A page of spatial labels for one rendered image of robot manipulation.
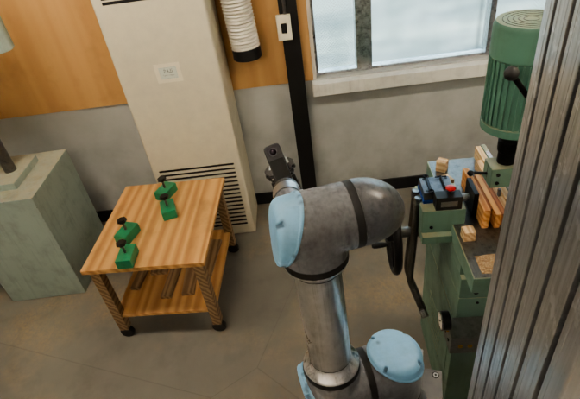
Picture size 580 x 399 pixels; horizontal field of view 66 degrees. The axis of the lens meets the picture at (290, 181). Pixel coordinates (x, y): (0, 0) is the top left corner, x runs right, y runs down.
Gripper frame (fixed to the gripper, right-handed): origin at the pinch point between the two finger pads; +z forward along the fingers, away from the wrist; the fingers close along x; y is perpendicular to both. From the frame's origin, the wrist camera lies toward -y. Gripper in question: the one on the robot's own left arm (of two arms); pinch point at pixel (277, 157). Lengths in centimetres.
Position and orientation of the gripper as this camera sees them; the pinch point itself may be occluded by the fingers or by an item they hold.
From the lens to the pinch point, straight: 135.3
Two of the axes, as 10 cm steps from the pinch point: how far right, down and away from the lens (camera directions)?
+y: 3.8, 8.3, 4.2
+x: 9.2, -3.9, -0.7
